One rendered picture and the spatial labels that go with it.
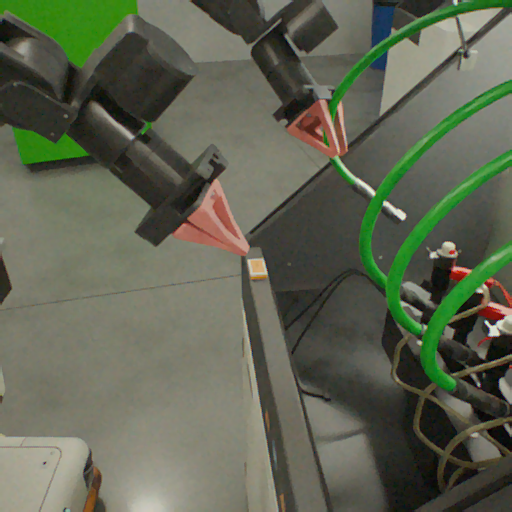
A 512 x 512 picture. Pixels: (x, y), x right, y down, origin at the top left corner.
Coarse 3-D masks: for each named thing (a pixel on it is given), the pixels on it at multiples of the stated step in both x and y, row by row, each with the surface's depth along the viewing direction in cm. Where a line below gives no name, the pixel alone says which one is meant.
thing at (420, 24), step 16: (480, 0) 60; (496, 0) 60; (432, 16) 62; (448, 16) 62; (400, 32) 64; (416, 32) 64; (384, 48) 65; (368, 64) 67; (352, 80) 69; (336, 96) 70; (336, 160) 75; (352, 176) 76
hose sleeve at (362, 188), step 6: (360, 180) 76; (354, 186) 76; (360, 186) 76; (366, 186) 76; (360, 192) 77; (366, 192) 76; (372, 192) 76; (366, 198) 77; (384, 204) 77; (390, 204) 77; (384, 210) 77; (390, 210) 77; (396, 210) 77; (390, 216) 77
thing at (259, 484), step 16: (256, 384) 94; (256, 400) 94; (256, 416) 96; (256, 432) 99; (256, 448) 102; (256, 464) 104; (256, 480) 107; (272, 480) 77; (256, 496) 111; (272, 496) 78
